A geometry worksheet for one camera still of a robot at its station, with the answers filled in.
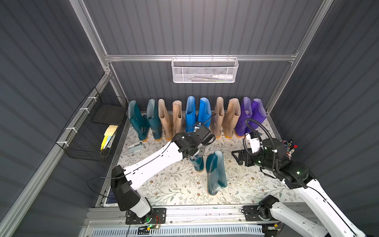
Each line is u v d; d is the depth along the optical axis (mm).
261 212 658
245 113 854
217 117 846
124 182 404
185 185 841
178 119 824
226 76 861
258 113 843
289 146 846
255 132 576
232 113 891
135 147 973
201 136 538
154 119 827
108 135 730
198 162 779
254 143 596
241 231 698
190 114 843
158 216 727
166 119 852
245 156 588
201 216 754
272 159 485
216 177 637
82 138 693
